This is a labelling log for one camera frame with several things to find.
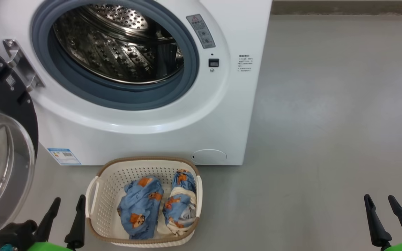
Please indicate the metal door hinge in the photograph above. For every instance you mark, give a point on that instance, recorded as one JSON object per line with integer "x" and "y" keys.
{"x": 23, "y": 66}

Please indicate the grey rubber door gasket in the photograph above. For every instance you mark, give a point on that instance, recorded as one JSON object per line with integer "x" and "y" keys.
{"x": 82, "y": 94}

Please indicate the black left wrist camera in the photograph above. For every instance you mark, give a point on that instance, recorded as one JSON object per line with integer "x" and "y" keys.
{"x": 14, "y": 232}

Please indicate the small printed text sticker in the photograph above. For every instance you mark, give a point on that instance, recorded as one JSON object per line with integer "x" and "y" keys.
{"x": 245, "y": 63}

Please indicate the black door latch socket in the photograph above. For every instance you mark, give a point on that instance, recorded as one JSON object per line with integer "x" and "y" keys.
{"x": 213, "y": 63}

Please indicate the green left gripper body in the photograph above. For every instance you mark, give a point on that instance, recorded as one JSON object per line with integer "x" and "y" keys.
{"x": 49, "y": 248}

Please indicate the stainless steel washer drum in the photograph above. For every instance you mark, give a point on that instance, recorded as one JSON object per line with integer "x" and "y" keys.
{"x": 117, "y": 52}

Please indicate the blue and cream cartoon garment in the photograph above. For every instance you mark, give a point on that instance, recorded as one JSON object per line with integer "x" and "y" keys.
{"x": 181, "y": 205}

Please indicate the grey warning label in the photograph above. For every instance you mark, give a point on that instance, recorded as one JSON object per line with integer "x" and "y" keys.
{"x": 201, "y": 31}

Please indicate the cream laundry basket brown rim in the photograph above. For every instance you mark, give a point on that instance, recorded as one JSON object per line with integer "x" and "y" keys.
{"x": 110, "y": 181}

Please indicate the blue cartoon print garment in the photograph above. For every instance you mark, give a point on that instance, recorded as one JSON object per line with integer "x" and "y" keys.
{"x": 140, "y": 205}

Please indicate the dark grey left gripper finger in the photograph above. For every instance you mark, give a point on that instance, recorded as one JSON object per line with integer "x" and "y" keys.
{"x": 45, "y": 226}
{"x": 77, "y": 233}

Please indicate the blue energy label sticker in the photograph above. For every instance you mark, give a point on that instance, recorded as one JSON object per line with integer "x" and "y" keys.
{"x": 64, "y": 156}

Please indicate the white front-load washing machine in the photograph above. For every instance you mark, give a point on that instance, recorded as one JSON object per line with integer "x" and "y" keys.
{"x": 222, "y": 115}

